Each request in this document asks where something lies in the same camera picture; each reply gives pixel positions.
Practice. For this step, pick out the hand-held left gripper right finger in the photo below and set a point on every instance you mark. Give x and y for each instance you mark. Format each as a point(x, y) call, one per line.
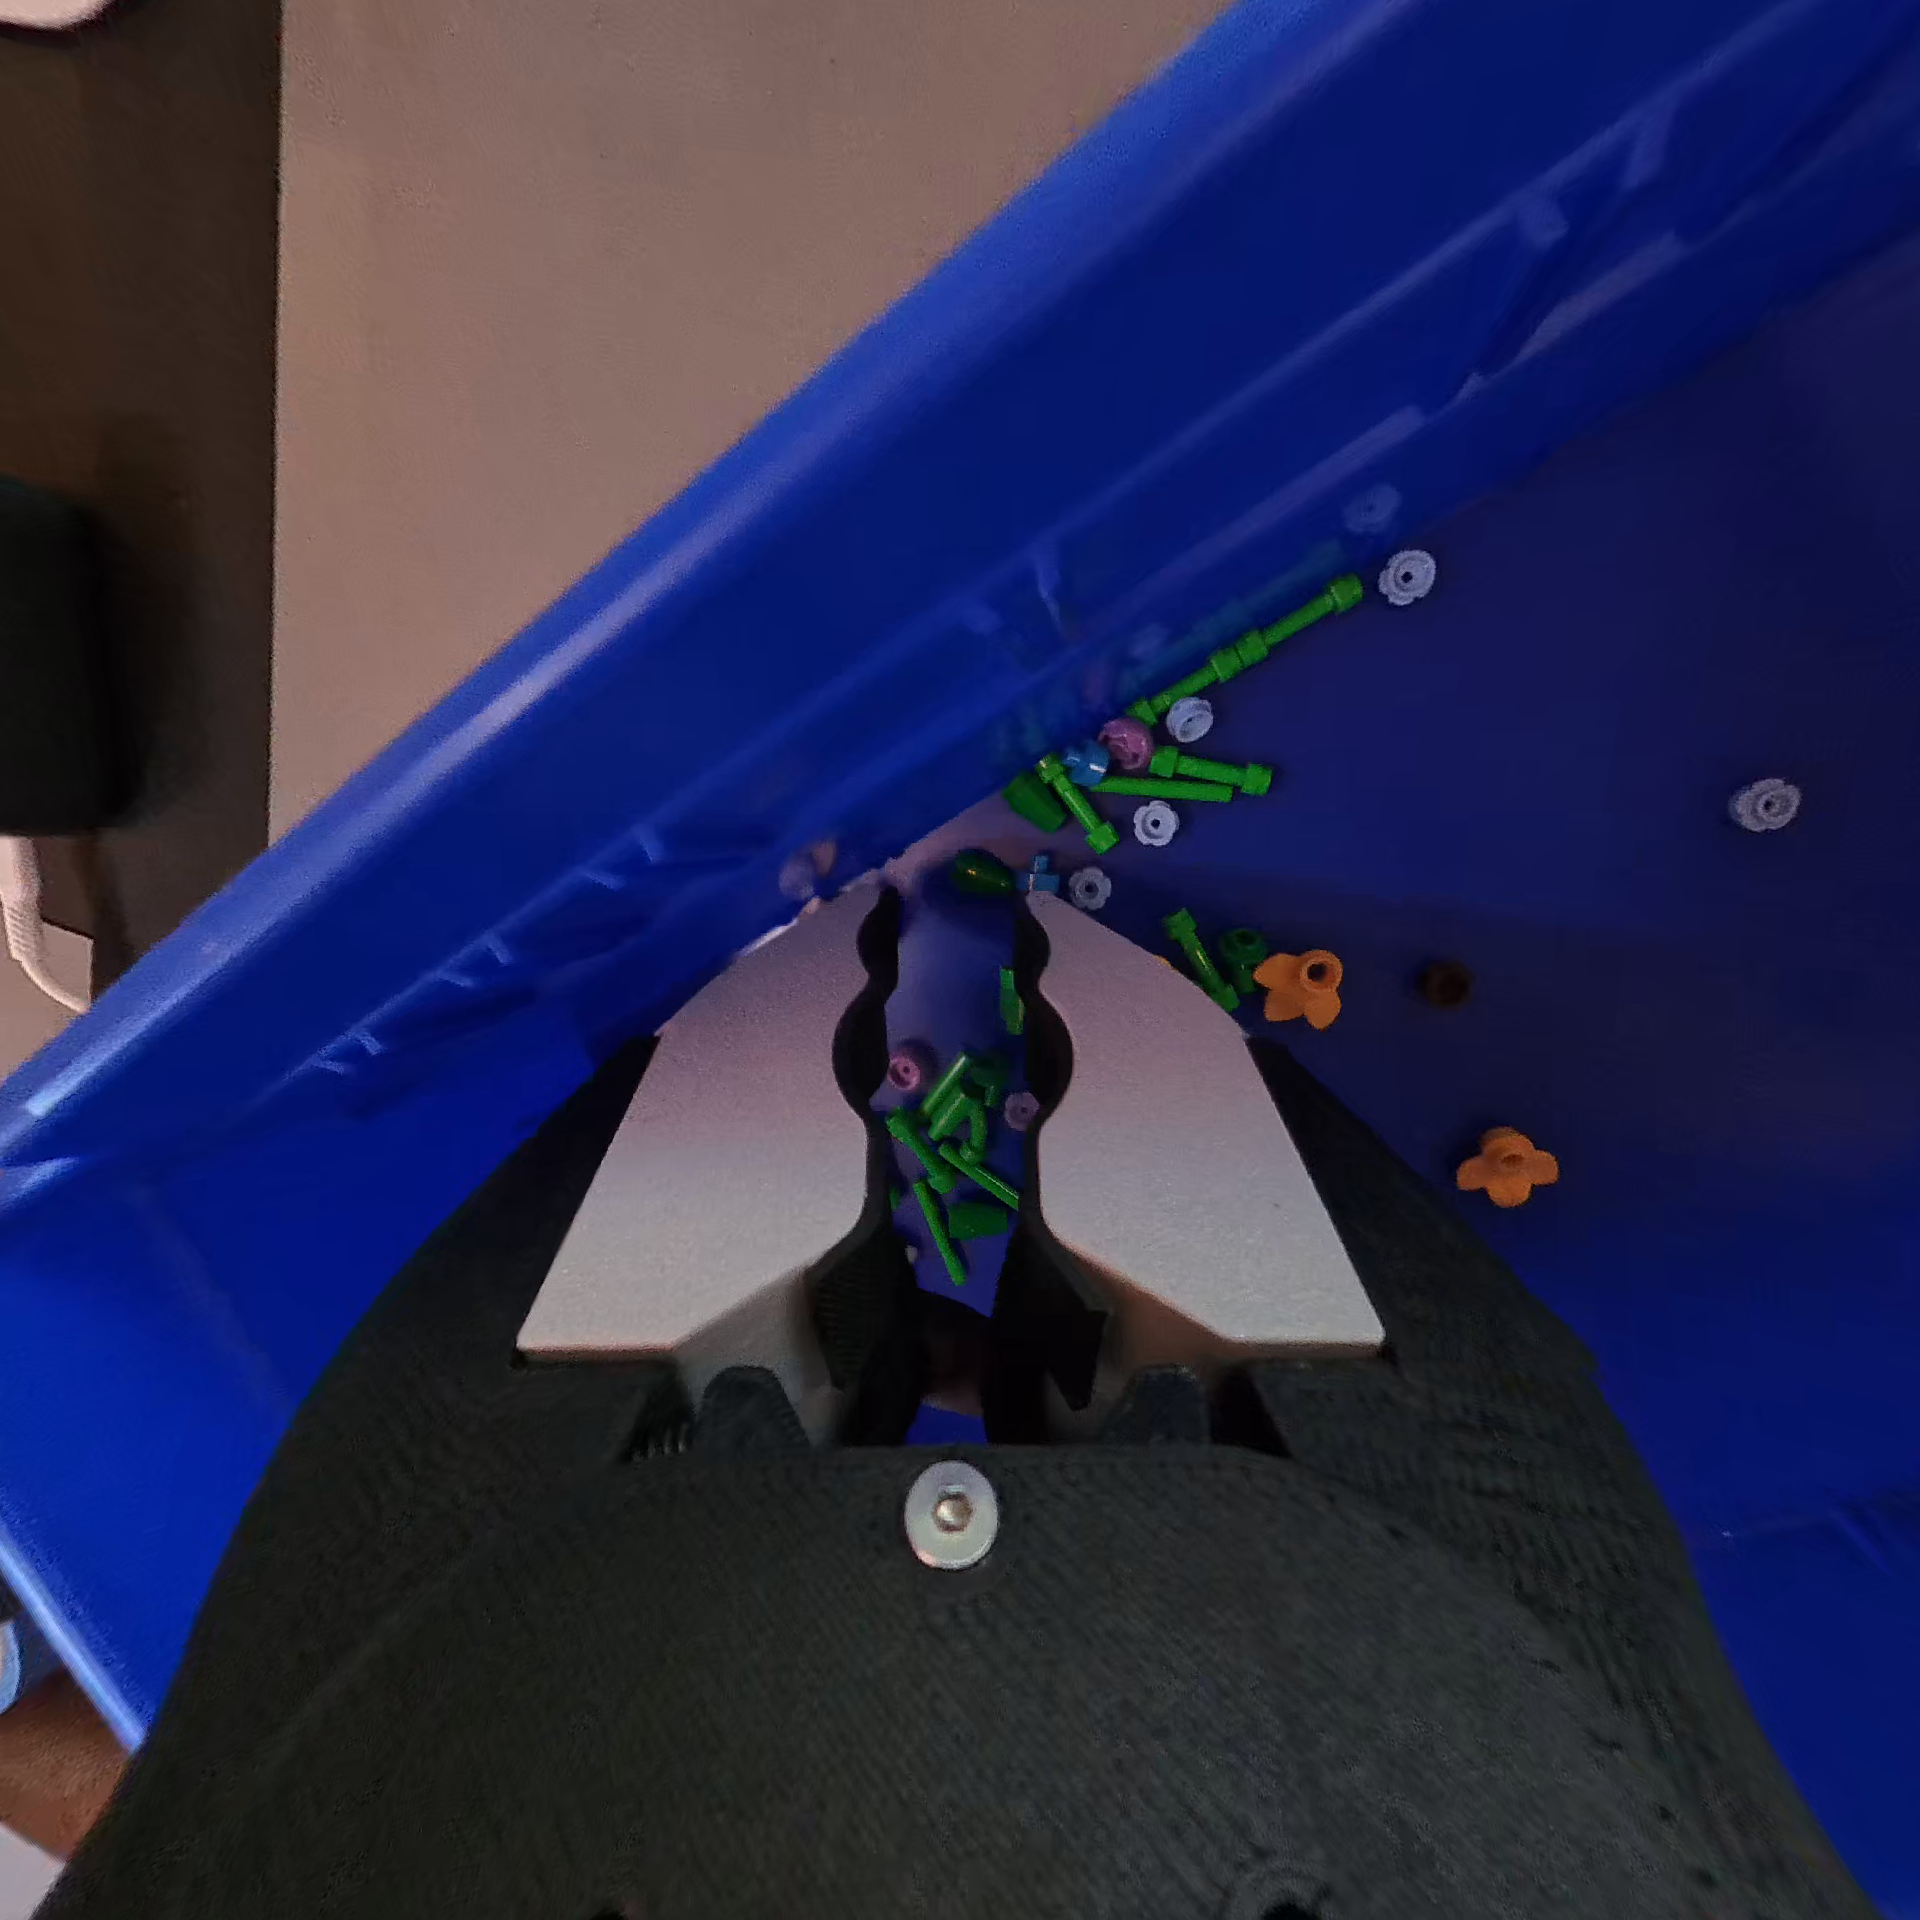
point(1200, 1186)

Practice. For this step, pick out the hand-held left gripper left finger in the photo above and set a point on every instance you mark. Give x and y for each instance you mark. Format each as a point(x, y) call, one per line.
point(706, 1186)

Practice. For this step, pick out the pile of toy brick pieces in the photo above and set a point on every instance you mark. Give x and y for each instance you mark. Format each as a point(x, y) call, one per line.
point(1200, 786)

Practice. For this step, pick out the blue storage bin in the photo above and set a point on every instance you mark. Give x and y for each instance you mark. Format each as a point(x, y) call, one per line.
point(1560, 361)

